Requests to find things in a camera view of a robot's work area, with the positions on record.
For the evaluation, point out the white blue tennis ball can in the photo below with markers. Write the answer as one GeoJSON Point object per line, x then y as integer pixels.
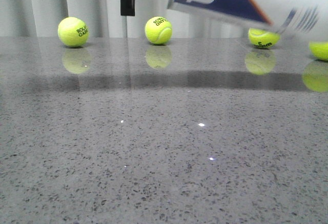
{"type": "Point", "coordinates": [304, 18]}

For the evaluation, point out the middle yellow tennis ball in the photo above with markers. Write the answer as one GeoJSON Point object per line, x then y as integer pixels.
{"type": "Point", "coordinates": [158, 30]}

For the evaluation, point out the left yellow tennis ball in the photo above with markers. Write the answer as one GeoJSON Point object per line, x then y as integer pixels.
{"type": "Point", "coordinates": [73, 32]}

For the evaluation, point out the yellow tennis ball behind can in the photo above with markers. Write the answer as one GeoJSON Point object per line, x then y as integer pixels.
{"type": "Point", "coordinates": [262, 39]}

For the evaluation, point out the far right yellow tennis ball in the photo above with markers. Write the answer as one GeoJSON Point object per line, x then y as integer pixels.
{"type": "Point", "coordinates": [319, 50]}

